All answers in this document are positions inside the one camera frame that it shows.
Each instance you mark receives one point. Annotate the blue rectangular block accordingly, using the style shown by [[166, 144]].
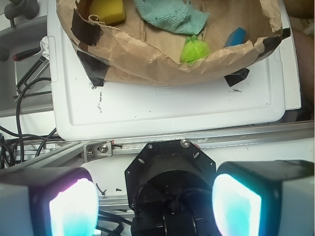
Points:
[[237, 37]]

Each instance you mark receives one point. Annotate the yellow sponge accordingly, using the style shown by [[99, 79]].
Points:
[[110, 12]]

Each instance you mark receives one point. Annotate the green scrubby sponge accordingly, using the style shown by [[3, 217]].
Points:
[[193, 50]]

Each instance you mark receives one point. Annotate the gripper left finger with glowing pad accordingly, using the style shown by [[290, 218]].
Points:
[[51, 201]]

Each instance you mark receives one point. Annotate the grey clamp knob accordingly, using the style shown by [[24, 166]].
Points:
[[29, 9]]

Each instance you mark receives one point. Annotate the aluminium frame rail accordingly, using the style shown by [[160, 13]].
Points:
[[86, 151]]

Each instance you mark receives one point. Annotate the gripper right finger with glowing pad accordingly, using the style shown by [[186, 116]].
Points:
[[265, 198]]

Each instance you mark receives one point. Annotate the teal microfiber cloth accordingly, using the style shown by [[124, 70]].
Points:
[[175, 16]]

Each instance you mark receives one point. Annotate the brown paper bag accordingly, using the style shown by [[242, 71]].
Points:
[[136, 52]]

